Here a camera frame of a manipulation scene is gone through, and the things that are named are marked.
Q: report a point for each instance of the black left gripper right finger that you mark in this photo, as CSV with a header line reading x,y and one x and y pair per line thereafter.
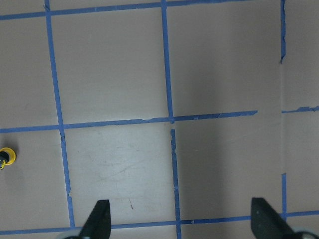
x,y
266,223

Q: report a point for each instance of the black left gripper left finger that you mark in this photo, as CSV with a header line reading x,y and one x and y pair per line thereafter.
x,y
98,224

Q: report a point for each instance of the yellow push button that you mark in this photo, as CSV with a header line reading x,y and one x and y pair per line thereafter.
x,y
7,157

